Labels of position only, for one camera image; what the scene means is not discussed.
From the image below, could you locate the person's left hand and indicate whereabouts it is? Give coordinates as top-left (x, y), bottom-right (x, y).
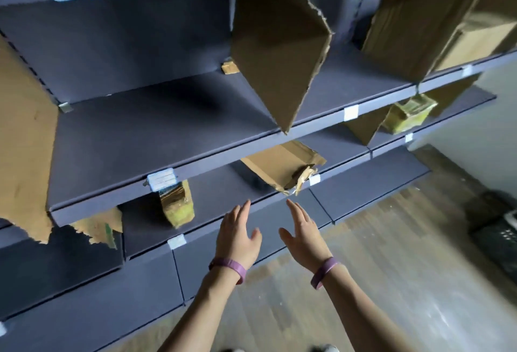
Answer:
top-left (214, 199), bottom-right (263, 272)

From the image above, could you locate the person's right forearm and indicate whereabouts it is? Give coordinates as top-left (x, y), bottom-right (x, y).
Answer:
top-left (323, 265), bottom-right (417, 352)

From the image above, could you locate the plain brown cardboard parcel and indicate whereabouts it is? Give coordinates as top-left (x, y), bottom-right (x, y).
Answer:
top-left (434, 0), bottom-right (517, 73)

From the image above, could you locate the black plastic crate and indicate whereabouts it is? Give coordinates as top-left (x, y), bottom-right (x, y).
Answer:
top-left (470, 190), bottom-right (517, 272)

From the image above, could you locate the person's right hand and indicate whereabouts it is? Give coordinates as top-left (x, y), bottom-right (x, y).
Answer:
top-left (278, 198), bottom-right (333, 274)

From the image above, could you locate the grey metal shelving unit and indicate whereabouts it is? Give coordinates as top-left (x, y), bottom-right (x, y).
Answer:
top-left (0, 0), bottom-right (517, 352)

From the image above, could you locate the yellow parcel shelf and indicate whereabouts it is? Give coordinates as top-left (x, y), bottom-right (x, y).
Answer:
top-left (158, 180), bottom-right (195, 229)

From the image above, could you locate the green-taped parcel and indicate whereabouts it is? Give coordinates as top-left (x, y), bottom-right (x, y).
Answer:
top-left (381, 93), bottom-right (439, 135)

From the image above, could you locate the dark grey shelving unit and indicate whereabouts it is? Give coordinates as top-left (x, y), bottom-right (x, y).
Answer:
top-left (0, 0), bottom-right (473, 336)

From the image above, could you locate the purple wristband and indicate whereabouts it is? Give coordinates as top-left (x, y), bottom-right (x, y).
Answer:
top-left (310, 257), bottom-right (341, 291)
top-left (208, 257), bottom-right (247, 286)

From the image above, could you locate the person's left forearm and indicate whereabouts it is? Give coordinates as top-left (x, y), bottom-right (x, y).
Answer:
top-left (157, 268), bottom-right (243, 352)

